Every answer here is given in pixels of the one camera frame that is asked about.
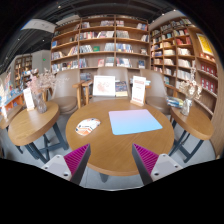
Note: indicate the glass vase with pink flowers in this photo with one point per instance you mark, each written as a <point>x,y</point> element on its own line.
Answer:
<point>40,101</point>

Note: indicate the stack of magazines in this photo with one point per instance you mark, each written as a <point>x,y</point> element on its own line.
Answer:
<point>174,102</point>

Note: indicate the beige upholstered wooden armchair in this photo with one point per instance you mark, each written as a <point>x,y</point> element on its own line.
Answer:
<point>65,90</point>
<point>110,70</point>
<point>155,86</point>

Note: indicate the white picture with pink drawing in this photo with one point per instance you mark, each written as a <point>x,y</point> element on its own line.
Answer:
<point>104,86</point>

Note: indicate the angled wooden bookshelf with books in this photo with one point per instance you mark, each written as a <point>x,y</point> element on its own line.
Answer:
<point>180,50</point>

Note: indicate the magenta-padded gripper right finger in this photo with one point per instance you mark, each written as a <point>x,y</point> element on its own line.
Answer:
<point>146,159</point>

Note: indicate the orange display table with books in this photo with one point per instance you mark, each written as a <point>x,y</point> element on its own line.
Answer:
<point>11,98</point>

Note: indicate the white orange patterned computer mouse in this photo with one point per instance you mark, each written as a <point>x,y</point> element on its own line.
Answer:
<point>87,126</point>

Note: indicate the white red table sign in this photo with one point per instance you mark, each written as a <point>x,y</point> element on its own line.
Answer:
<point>138,90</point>

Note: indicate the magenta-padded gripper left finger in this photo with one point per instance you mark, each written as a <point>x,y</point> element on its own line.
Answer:
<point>76,159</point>

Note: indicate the round wooden side table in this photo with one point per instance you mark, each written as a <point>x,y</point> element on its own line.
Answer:
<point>191,123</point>
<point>31,125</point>

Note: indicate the small distant wooden bookshelf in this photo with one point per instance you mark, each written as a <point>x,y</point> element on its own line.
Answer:
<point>22,68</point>

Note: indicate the dark cover book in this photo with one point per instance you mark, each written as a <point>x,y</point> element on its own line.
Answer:
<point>121,88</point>

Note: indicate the small white orange sign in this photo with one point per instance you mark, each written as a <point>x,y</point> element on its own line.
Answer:
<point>28,98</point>

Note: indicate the wide wooden bookshelf with books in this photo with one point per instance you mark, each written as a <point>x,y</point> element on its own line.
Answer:
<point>100,41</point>

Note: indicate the pink blue gradient mouse pad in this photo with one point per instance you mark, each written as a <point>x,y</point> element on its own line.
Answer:
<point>133,121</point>

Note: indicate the glass vase with pale flowers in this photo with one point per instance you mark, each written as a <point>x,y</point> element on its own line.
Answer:
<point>186,106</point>

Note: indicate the white hanging ceiling sign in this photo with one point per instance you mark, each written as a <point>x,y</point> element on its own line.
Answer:
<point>38,25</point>

